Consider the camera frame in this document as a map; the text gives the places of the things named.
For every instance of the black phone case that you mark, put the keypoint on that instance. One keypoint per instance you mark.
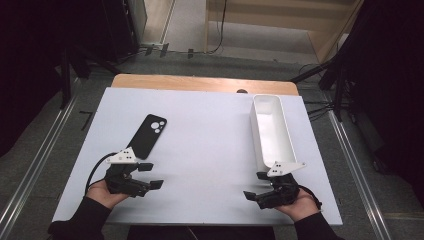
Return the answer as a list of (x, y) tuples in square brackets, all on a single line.
[(146, 136)]

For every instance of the person's right hand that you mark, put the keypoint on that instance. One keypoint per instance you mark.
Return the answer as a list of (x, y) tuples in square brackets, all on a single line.
[(301, 206)]

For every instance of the black tripod stand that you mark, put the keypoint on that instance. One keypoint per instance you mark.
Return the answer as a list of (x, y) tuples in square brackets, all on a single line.
[(338, 86)]

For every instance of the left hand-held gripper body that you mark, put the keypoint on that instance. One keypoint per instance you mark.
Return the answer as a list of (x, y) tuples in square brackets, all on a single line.
[(121, 181)]

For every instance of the light wooden frame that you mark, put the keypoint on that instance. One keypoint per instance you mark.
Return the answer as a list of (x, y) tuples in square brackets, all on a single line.
[(266, 15)]

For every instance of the white oblong plastic bin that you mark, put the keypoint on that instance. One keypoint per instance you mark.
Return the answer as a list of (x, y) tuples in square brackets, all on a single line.
[(275, 133)]

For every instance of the white board sheet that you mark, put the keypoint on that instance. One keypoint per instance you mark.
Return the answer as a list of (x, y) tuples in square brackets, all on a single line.
[(206, 150)]

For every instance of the metal floor rail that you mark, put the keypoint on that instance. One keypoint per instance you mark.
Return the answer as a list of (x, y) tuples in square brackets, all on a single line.
[(358, 173), (36, 160)]

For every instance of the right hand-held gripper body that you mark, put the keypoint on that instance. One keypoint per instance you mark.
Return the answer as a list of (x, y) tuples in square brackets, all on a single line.
[(283, 191)]

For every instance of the black metal stand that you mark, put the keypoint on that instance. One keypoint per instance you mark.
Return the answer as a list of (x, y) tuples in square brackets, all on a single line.
[(65, 80)]

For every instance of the person's left hand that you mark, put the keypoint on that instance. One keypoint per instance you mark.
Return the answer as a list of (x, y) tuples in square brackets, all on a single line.
[(103, 196)]

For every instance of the dark curtain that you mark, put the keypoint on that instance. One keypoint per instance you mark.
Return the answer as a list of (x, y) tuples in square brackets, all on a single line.
[(390, 83)]

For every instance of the dark cabinet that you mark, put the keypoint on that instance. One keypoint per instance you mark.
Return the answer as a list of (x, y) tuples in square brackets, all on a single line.
[(123, 26)]

